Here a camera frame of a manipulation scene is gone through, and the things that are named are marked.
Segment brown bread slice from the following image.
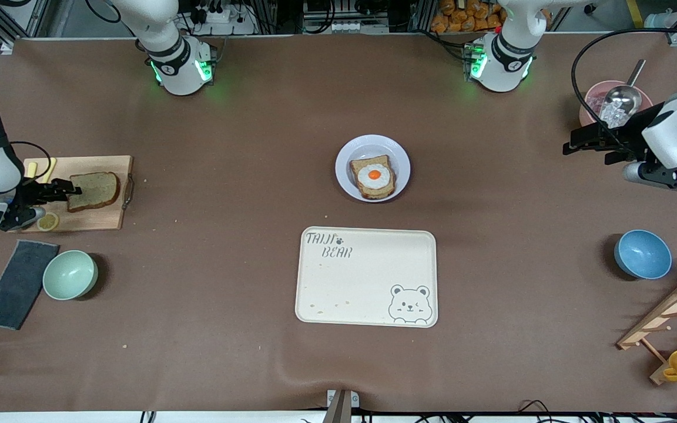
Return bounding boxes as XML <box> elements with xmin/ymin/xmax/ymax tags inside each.
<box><xmin>68</xmin><ymin>172</ymin><xmax>120</xmax><ymax>213</ymax></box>

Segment round white plate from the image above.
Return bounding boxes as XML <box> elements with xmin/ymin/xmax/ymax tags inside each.
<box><xmin>335</xmin><ymin>135</ymin><xmax>411</xmax><ymax>203</ymax></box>

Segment pink bowl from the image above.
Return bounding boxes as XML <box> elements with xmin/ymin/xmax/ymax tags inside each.
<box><xmin>579</xmin><ymin>80</ymin><xmax>655</xmax><ymax>129</ymax></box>

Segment clear ice cubes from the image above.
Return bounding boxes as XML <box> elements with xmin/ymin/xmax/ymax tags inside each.
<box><xmin>587</xmin><ymin>93</ymin><xmax>630</xmax><ymax>130</ymax></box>

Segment metal scoop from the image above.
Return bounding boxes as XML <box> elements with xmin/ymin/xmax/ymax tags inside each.
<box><xmin>603</xmin><ymin>59</ymin><xmax>648</xmax><ymax>118</ymax></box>

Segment wooden cutting board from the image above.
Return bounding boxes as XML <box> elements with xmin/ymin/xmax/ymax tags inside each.
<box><xmin>21</xmin><ymin>155</ymin><xmax>135</xmax><ymax>233</ymax></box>

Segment mint green bowl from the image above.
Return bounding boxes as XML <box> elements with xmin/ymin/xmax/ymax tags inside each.
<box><xmin>42</xmin><ymin>250</ymin><xmax>99</xmax><ymax>301</ymax></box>

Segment dark grey cloth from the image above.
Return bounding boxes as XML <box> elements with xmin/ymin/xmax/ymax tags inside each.
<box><xmin>0</xmin><ymin>240</ymin><xmax>61</xmax><ymax>331</ymax></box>

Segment blue bowl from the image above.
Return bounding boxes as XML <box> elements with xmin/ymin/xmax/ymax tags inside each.
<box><xmin>614</xmin><ymin>229</ymin><xmax>673</xmax><ymax>280</ymax></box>

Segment orange snack pile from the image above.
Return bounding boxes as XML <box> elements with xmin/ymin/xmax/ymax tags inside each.
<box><xmin>431</xmin><ymin>0</ymin><xmax>507</xmax><ymax>33</ymax></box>

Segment wooden peg rack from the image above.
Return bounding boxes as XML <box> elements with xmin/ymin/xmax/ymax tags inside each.
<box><xmin>616</xmin><ymin>270</ymin><xmax>677</xmax><ymax>386</ymax></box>

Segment bread slice under egg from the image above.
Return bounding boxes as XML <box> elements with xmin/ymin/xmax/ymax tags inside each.
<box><xmin>349</xmin><ymin>155</ymin><xmax>397</xmax><ymax>200</ymax></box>

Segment fried egg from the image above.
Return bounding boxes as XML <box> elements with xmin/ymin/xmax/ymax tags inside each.
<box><xmin>357</xmin><ymin>164</ymin><xmax>392</xmax><ymax>190</ymax></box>

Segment brown table cloth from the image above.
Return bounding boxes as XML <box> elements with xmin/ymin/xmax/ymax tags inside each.
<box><xmin>0</xmin><ymin>32</ymin><xmax>677</xmax><ymax>412</ymax></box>

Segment white power strip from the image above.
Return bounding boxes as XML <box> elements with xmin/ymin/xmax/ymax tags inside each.
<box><xmin>189</xmin><ymin>5</ymin><xmax>257</xmax><ymax>36</ymax></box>

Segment cream bear print tray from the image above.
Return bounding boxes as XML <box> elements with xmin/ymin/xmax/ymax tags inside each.
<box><xmin>295</xmin><ymin>227</ymin><xmax>438</xmax><ymax>328</ymax></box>

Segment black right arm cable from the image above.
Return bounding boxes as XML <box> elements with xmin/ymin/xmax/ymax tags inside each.
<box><xmin>8</xmin><ymin>140</ymin><xmax>52</xmax><ymax>184</ymax></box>

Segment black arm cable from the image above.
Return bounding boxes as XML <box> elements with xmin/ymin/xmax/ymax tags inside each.
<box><xmin>8</xmin><ymin>140</ymin><xmax>52</xmax><ymax>184</ymax></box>
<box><xmin>571</xmin><ymin>28</ymin><xmax>677</xmax><ymax>142</ymax></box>

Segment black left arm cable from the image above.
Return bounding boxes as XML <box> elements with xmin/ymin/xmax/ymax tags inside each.
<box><xmin>571</xmin><ymin>28</ymin><xmax>677</xmax><ymax>142</ymax></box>

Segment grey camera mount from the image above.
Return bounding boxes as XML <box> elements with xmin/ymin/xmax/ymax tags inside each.
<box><xmin>322</xmin><ymin>389</ymin><xmax>360</xmax><ymax>423</ymax></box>

